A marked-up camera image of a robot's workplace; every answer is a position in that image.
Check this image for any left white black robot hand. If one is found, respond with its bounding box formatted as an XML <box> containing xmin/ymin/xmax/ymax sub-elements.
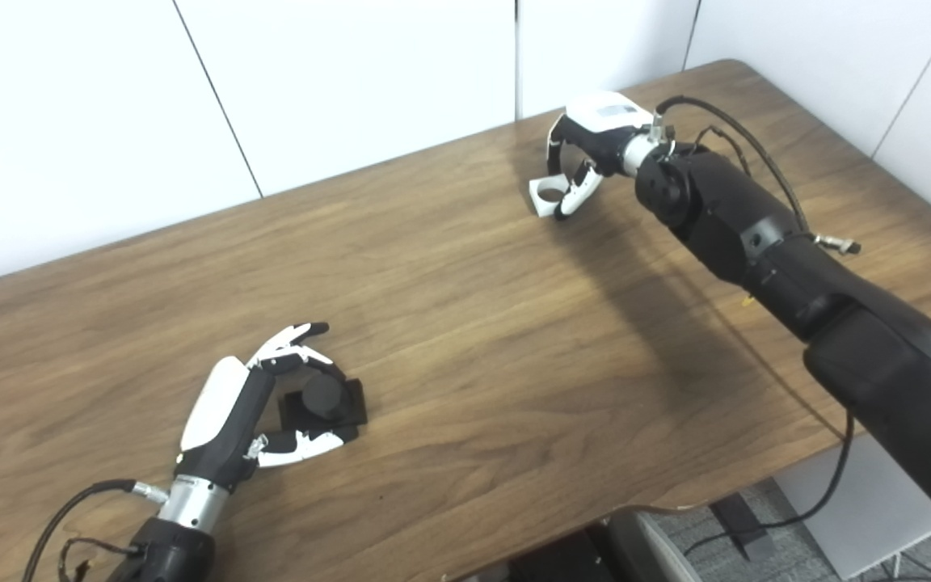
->
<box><xmin>175</xmin><ymin>322</ymin><xmax>347</xmax><ymax>490</ymax></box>

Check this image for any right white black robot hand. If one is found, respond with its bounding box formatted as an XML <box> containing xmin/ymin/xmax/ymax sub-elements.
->
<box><xmin>545</xmin><ymin>91</ymin><xmax>654</xmax><ymax>221</ymax></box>

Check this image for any black peg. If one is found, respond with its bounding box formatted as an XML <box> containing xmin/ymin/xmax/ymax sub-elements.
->
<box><xmin>278</xmin><ymin>372</ymin><xmax>369</xmax><ymax>433</ymax></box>

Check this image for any white square piece with hole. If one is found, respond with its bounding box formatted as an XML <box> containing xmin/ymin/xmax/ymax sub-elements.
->
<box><xmin>529</xmin><ymin>176</ymin><xmax>571</xmax><ymax>219</ymax></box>

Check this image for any black glossy robot torso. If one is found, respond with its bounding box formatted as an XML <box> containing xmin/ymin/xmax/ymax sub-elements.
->
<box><xmin>506</xmin><ymin>525</ymin><xmax>612</xmax><ymax>582</ymax></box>

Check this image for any black floor cable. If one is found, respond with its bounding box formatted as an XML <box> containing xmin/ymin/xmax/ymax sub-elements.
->
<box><xmin>682</xmin><ymin>408</ymin><xmax>854</xmax><ymax>559</ymax></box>

